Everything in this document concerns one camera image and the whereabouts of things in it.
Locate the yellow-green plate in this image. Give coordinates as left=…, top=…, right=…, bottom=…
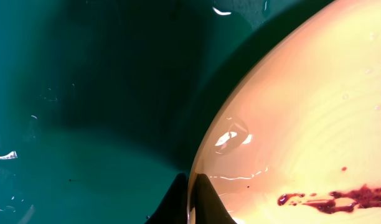
left=188, top=0, right=381, bottom=223

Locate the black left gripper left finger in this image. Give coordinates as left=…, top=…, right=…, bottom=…
left=145, top=173, right=188, bottom=224

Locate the teal plastic tray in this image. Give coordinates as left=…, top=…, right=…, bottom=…
left=0, top=0, right=327, bottom=223

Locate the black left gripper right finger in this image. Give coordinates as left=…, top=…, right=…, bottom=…
left=192, top=174, right=237, bottom=224

